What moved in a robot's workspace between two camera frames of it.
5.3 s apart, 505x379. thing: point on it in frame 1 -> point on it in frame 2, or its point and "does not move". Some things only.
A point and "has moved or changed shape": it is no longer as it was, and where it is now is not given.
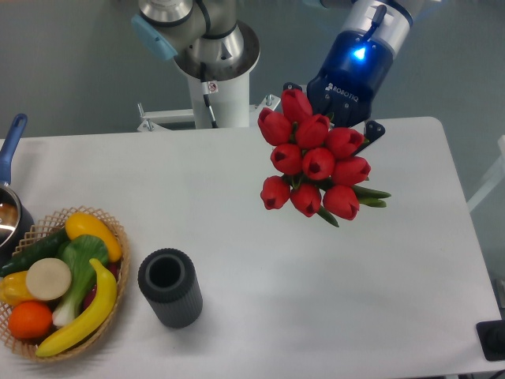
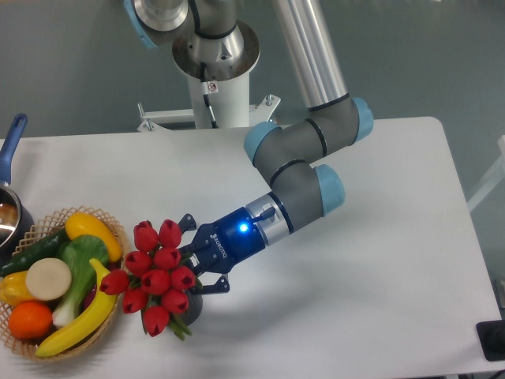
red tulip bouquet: [319, 165] has moved or changed shape
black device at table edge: [491, 335] does not move
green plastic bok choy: [78, 253] does not move
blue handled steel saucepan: [16, 221] does not move
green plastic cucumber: [45, 248] does not move
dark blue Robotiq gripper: [354, 69] -> [221, 245]
